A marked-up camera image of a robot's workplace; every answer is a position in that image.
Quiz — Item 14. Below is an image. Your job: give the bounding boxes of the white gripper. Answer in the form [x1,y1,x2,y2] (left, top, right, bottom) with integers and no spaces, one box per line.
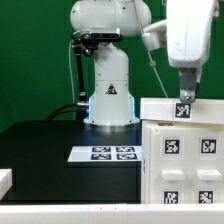
[166,0,217,103]

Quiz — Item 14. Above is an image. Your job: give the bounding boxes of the white block with marker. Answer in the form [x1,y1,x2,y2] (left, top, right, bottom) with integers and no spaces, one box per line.
[140,98,224,124]

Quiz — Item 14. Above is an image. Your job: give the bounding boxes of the white cabinet door panel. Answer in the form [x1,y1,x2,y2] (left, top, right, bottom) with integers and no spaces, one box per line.
[149,129,188,204]

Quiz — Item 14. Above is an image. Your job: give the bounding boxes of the white cabinet body box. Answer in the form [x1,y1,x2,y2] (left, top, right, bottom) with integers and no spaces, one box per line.
[141,121,224,204]

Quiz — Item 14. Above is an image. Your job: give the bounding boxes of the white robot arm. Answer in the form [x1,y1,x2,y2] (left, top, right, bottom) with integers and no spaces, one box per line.
[70,0,219,127]

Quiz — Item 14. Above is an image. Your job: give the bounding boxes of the white part at left edge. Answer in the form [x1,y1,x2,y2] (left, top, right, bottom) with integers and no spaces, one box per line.
[0,169,12,201]

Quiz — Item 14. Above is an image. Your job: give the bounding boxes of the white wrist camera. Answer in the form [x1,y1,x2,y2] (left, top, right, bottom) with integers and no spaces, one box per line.
[142,20,167,52]

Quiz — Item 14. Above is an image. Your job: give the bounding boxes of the grey depth camera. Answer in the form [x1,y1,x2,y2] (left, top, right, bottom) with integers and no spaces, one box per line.
[89,28,123,42]

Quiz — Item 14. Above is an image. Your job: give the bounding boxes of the black cable bundle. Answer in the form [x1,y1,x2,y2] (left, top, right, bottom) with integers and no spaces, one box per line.
[43,103,88,122]

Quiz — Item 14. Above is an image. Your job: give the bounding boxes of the white marker base plate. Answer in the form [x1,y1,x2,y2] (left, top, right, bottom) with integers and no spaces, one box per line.
[68,146,142,163]

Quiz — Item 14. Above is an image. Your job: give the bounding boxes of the white front table rail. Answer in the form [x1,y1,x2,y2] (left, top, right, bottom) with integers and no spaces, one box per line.
[0,204,224,224]

